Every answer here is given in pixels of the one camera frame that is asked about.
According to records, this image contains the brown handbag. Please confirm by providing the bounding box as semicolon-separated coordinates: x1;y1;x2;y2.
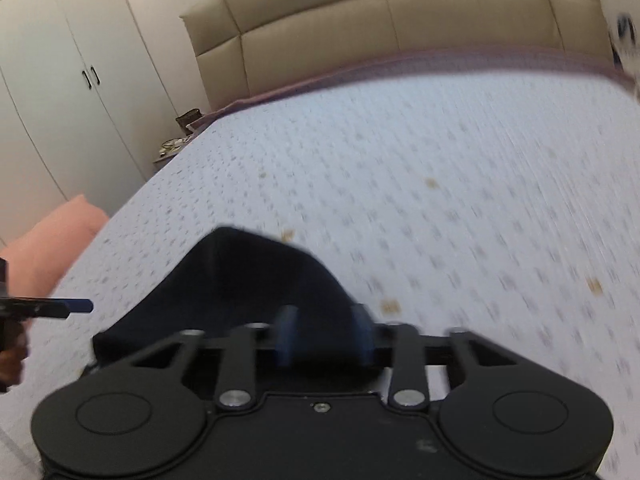
175;109;203;135

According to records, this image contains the person's left hand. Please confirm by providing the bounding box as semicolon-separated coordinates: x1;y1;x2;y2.
0;332;29;387

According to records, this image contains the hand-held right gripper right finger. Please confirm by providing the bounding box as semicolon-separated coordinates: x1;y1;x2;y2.
350;303;522;409

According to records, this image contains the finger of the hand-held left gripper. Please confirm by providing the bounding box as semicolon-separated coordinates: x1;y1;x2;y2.
0;297;95;320

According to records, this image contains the white and blue printed object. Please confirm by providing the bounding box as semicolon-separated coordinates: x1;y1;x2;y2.
590;0;640;81

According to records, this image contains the beige padded headboard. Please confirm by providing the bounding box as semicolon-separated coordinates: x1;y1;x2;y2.
179;0;615;113

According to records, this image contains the white wardrobe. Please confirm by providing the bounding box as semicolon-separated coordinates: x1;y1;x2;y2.
0;0;213;247

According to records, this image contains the dark bedside table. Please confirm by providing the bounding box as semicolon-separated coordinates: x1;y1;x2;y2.
152;132;198;177

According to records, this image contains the dark navy garment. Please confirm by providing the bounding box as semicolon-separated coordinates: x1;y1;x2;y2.
91;226;401;378

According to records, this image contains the white dotted bedspread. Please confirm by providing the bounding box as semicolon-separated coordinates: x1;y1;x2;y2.
0;67;640;480

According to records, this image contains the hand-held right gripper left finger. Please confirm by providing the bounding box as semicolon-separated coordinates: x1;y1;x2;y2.
99;304;300;409

